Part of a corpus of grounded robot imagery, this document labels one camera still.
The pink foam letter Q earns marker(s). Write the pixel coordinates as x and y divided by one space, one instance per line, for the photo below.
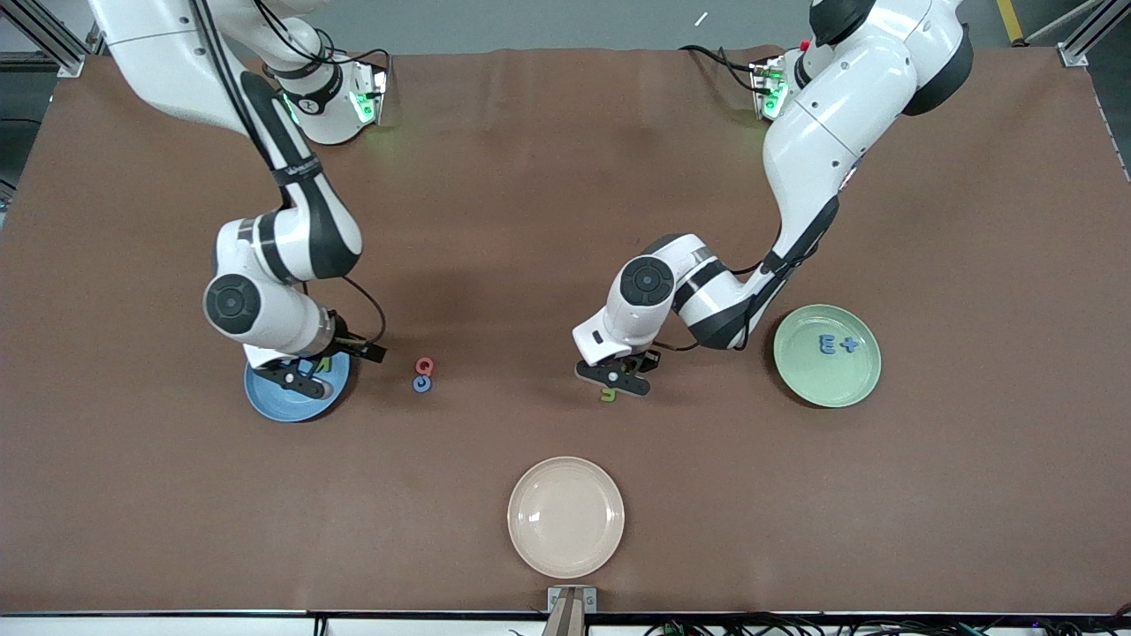
419 364

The blue foam letter G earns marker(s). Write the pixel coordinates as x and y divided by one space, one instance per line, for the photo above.
416 384

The blue foam letter e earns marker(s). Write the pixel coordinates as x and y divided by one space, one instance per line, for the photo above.
827 344

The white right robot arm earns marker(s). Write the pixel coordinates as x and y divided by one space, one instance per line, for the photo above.
265 309

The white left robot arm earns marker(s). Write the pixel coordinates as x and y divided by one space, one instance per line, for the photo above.
822 132

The blue plate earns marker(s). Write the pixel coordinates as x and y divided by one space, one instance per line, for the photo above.
283 408

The beige plate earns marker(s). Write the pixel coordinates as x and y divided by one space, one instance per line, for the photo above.
565 517

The light green plate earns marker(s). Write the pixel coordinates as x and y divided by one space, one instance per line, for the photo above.
826 380

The metal base connector plate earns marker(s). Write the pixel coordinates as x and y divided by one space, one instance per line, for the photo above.
367 97
767 88

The brown table mat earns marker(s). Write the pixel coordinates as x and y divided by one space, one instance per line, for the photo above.
565 221

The grey metal mounting bracket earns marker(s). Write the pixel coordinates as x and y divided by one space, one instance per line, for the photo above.
555 601

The brown camera mount pole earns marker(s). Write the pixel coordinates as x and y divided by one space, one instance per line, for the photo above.
565 618

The aluminium frame profile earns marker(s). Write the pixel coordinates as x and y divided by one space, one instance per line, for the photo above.
1074 49
53 40

